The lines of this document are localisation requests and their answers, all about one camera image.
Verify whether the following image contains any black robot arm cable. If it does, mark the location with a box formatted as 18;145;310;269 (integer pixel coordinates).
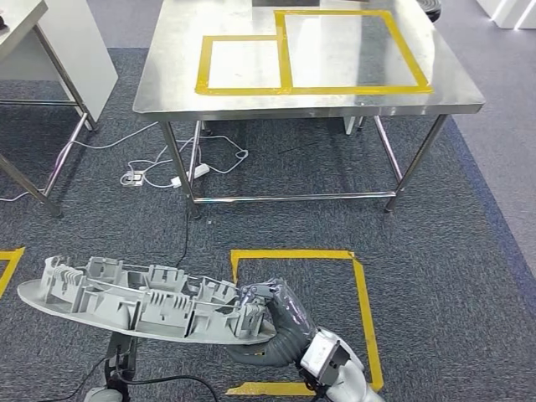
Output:
117;374;220;402

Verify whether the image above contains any white power strip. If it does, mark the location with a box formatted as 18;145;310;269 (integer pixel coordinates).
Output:
171;163;211;188
120;170;146;188

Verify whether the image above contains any white table with steel legs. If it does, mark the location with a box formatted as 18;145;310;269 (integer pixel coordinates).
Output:
0;0;119;219

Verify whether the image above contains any large yellow tape rectangle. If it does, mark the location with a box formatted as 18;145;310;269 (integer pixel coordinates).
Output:
274;9;433;95

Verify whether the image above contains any grey plastic wheel cover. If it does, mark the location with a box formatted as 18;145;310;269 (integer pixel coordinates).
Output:
17;255;278;346

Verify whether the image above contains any black round stool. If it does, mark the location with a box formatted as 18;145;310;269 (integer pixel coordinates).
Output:
417;0;443;23

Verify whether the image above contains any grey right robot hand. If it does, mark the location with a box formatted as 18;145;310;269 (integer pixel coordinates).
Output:
239;279;318;343

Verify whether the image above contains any stainless steel workbench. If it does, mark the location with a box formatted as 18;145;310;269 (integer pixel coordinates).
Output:
132;0;487;220

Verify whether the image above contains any white floor cable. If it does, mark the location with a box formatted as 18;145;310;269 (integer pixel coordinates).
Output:
72;121;250;190

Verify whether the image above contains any small yellow tape rectangle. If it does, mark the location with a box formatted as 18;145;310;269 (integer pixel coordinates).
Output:
195;34;291;96

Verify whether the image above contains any thin black floor cable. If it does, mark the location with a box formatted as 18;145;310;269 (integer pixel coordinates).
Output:
174;197;193;269

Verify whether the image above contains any yellow floor tape frame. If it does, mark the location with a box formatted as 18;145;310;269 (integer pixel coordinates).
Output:
0;246;26;300
226;250;385;398

